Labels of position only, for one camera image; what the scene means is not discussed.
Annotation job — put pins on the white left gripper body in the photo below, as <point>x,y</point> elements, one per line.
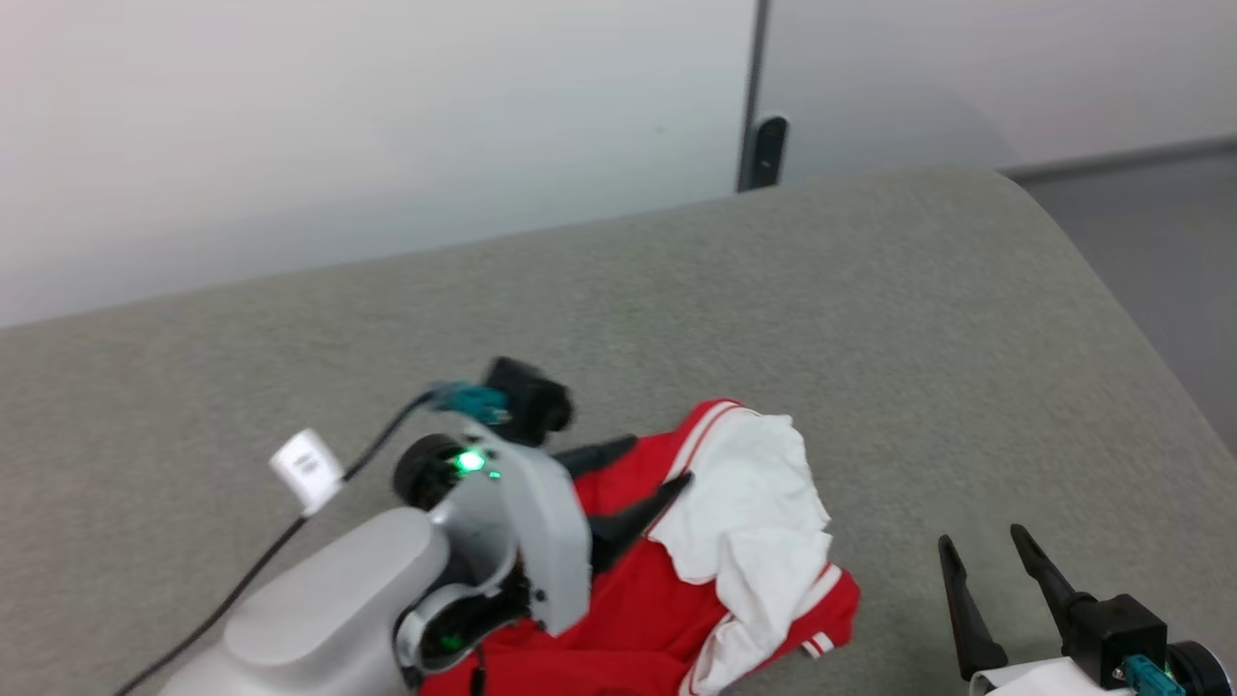
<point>541,532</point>

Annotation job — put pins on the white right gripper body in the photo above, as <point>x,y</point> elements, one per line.
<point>1034,681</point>

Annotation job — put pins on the dark wall divider strip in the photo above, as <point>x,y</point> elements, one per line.
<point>759,58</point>

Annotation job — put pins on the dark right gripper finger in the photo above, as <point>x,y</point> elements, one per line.
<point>1049,580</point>
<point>974,628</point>

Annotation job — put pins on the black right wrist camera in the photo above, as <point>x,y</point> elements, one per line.
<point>1116,628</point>

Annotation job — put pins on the black wall bracket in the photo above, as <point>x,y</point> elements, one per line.
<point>766,150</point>

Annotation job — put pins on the teal right camera connector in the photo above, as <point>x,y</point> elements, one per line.
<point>1155,675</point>

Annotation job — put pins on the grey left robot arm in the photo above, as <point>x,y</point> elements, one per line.
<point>309,619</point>

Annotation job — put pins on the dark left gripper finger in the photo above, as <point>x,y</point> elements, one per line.
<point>628,522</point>
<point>594,456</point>

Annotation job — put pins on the teal left camera connector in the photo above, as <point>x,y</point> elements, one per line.
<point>474,398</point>

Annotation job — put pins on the teal camera connector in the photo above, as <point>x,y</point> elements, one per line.
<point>1155,675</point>
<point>474,398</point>

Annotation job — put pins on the red basketball jersey white sleeves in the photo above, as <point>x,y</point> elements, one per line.
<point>657,609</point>

